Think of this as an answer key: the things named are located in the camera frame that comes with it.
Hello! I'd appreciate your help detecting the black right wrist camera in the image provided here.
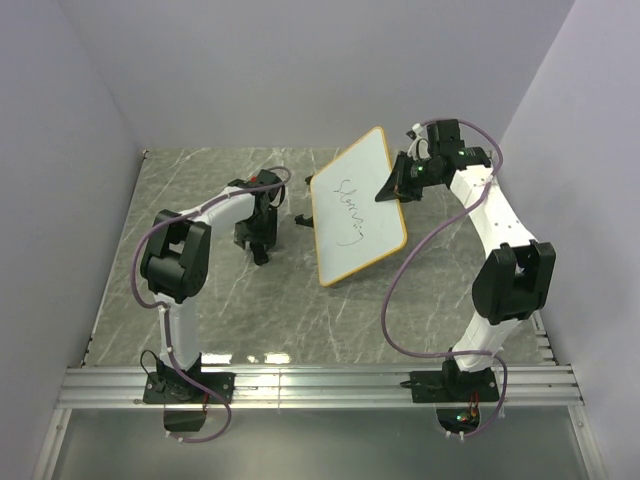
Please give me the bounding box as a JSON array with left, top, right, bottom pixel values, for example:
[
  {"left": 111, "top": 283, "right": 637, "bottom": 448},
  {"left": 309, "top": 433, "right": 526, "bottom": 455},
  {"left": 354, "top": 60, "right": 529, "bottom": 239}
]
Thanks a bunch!
[{"left": 407, "top": 119, "right": 465, "bottom": 160}]

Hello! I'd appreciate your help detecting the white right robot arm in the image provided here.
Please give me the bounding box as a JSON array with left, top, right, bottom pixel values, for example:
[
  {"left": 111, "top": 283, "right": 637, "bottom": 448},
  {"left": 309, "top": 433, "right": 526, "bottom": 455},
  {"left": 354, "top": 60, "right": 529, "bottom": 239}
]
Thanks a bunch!
[{"left": 380, "top": 152, "right": 556, "bottom": 400}]

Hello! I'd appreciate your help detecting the aluminium rail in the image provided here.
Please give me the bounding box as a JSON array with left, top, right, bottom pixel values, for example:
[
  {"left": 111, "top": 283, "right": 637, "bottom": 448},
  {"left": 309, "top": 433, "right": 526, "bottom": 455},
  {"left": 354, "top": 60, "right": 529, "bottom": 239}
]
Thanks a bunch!
[
  {"left": 531, "top": 311, "right": 558, "bottom": 365},
  {"left": 56, "top": 364, "right": 584, "bottom": 410}
]

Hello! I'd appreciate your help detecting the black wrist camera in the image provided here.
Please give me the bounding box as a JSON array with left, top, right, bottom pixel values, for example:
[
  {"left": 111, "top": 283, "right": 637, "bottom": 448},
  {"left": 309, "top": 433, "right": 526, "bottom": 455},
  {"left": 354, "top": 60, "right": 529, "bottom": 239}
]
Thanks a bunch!
[
  {"left": 407, "top": 119, "right": 465, "bottom": 160},
  {"left": 249, "top": 169, "right": 281, "bottom": 188}
]

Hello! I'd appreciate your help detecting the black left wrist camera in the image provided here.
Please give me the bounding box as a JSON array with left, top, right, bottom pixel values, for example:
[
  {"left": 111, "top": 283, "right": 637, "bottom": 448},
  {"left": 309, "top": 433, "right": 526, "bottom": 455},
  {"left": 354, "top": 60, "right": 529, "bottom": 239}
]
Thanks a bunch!
[{"left": 249, "top": 169, "right": 281, "bottom": 188}]

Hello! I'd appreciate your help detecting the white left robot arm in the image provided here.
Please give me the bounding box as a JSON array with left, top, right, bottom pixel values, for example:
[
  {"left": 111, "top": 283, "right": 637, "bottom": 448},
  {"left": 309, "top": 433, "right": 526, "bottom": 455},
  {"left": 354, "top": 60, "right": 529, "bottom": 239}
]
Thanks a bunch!
[{"left": 131, "top": 186, "right": 285, "bottom": 402}]

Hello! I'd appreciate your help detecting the yellow framed whiteboard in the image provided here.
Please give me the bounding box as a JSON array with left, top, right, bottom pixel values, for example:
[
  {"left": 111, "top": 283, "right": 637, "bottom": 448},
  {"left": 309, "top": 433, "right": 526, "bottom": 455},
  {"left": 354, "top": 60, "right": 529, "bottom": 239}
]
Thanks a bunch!
[{"left": 310, "top": 126, "right": 408, "bottom": 287}]

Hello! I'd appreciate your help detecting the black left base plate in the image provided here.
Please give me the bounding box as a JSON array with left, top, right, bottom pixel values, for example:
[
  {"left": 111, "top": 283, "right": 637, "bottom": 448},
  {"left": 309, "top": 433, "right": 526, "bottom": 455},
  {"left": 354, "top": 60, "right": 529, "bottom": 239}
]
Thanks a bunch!
[{"left": 142, "top": 372, "right": 235, "bottom": 405}]

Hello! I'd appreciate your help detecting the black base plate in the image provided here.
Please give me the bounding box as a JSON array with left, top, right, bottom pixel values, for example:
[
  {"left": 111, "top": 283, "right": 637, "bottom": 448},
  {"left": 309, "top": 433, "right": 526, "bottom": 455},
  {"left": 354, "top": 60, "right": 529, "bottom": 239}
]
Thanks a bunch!
[
  {"left": 400, "top": 369, "right": 500, "bottom": 404},
  {"left": 142, "top": 372, "right": 235, "bottom": 405}
]

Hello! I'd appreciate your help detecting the aluminium front rail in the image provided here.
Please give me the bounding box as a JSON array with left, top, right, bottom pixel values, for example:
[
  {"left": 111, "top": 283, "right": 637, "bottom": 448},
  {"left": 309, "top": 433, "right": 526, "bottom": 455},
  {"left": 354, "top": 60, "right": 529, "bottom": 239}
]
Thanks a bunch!
[{"left": 56, "top": 364, "right": 584, "bottom": 410}]

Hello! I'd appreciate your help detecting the aluminium right side rail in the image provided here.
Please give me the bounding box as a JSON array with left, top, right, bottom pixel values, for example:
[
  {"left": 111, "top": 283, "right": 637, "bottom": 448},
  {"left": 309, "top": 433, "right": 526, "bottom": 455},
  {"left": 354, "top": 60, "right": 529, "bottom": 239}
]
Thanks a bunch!
[{"left": 531, "top": 311, "right": 558, "bottom": 365}]

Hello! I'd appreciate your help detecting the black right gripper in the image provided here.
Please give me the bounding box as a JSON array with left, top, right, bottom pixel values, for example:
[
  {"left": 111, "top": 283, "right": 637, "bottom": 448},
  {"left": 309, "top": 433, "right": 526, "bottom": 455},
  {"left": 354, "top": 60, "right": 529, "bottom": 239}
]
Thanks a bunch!
[{"left": 375, "top": 151, "right": 443, "bottom": 203}]

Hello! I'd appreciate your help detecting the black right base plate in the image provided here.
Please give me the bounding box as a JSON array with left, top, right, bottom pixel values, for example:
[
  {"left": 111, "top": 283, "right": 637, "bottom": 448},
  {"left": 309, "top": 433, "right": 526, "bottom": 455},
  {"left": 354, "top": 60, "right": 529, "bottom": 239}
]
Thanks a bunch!
[{"left": 400, "top": 369, "right": 500, "bottom": 404}]

